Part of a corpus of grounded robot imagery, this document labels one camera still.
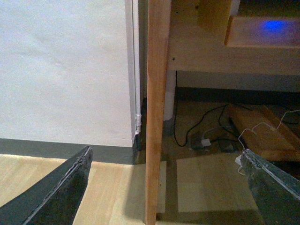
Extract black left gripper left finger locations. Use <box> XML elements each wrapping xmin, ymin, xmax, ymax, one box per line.
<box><xmin>0</xmin><ymin>146</ymin><xmax>93</xmax><ymax>225</ymax></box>

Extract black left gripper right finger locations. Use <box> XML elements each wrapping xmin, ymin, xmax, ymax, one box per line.
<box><xmin>241</xmin><ymin>149</ymin><xmax>300</xmax><ymax>225</ymax></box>

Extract white power adapter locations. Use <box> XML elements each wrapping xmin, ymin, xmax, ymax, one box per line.
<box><xmin>235</xmin><ymin>155</ymin><xmax>241</xmax><ymax>166</ymax></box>

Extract wooden planks on floor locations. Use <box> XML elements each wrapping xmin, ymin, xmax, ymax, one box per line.
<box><xmin>228</xmin><ymin>105</ymin><xmax>300</xmax><ymax>162</ymax></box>

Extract power strip on floor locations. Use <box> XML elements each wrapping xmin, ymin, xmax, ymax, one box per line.
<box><xmin>188</xmin><ymin>134</ymin><xmax>234</xmax><ymax>150</ymax></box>

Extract wooden desk drawer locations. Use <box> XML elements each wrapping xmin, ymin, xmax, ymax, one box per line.
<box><xmin>225</xmin><ymin>16</ymin><xmax>300</xmax><ymax>49</ymax></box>

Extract wooden desk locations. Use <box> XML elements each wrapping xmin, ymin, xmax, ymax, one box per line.
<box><xmin>145</xmin><ymin>0</ymin><xmax>300</xmax><ymax>225</ymax></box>

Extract white cable on floor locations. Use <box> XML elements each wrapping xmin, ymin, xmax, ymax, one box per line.
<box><xmin>237</xmin><ymin>110</ymin><xmax>300</xmax><ymax>175</ymax></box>

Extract black cable on floor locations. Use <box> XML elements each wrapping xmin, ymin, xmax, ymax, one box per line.
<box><xmin>172</xmin><ymin>104</ymin><xmax>253</xmax><ymax>147</ymax></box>

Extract white wall cable conduit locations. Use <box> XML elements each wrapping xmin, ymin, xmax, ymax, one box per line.
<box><xmin>131</xmin><ymin>0</ymin><xmax>143</xmax><ymax>136</ymax></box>

